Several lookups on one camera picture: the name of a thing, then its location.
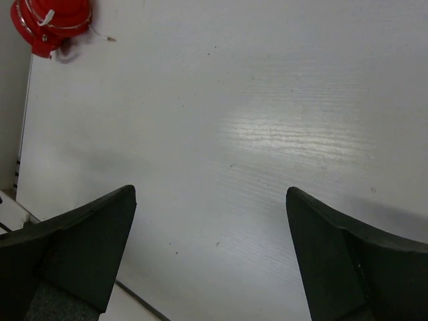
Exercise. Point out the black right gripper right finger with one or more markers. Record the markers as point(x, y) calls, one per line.
point(354, 271)

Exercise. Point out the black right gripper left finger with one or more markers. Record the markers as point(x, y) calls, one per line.
point(65, 268)

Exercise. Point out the red headphones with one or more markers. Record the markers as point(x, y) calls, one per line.
point(46, 24)

